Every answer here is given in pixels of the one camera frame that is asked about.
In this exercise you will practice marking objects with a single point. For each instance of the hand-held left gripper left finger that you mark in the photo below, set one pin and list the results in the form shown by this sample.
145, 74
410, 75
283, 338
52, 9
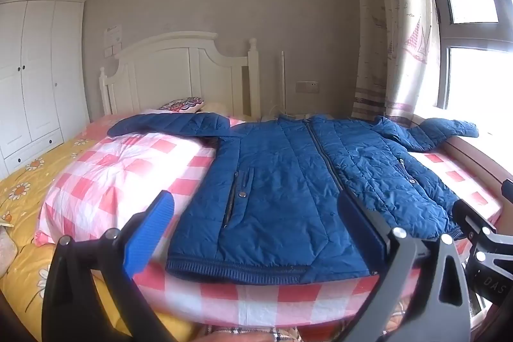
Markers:
149, 234

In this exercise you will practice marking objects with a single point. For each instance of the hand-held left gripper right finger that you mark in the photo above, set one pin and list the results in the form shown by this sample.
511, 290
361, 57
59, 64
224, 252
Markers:
362, 232

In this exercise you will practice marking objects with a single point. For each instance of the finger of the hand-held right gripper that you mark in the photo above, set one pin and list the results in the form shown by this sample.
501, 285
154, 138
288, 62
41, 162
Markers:
475, 220
508, 189

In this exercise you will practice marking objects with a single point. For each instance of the blue quilted jacket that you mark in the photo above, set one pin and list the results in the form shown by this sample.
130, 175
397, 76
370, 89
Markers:
288, 185

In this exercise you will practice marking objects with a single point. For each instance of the wooden window sill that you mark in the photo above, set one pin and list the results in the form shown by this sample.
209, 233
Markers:
481, 153

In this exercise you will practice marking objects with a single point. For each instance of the pink checkered quilt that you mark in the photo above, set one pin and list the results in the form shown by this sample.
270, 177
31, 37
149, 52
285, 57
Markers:
120, 177

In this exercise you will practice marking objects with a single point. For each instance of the yellow floral bedsheet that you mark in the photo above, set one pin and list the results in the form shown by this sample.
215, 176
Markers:
28, 181

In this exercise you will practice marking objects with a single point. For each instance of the patterned pillow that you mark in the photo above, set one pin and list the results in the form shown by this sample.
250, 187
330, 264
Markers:
182, 104

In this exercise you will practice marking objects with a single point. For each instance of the pale pink cloth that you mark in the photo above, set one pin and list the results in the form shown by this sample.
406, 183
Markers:
6, 250

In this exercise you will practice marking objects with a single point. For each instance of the white bed headboard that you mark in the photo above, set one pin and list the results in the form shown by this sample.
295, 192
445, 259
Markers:
176, 73

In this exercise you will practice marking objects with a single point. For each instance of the metal pole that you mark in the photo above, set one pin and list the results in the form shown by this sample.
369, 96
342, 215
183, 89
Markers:
283, 81

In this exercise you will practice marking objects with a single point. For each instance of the dark framed window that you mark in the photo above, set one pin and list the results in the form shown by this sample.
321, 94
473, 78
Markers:
469, 17

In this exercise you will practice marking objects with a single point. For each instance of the white wardrobe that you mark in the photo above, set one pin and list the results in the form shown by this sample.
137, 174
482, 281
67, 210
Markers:
36, 77

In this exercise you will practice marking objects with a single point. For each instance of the sailboat print curtain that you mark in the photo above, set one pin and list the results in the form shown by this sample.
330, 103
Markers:
394, 25

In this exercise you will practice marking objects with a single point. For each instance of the wall socket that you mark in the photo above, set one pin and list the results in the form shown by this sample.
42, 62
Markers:
306, 86

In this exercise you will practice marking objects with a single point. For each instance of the white wall switch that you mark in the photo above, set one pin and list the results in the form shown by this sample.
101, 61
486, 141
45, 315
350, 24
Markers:
109, 52

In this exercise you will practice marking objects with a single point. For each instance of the paper sheet on wall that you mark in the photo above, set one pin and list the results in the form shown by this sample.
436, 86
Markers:
113, 34

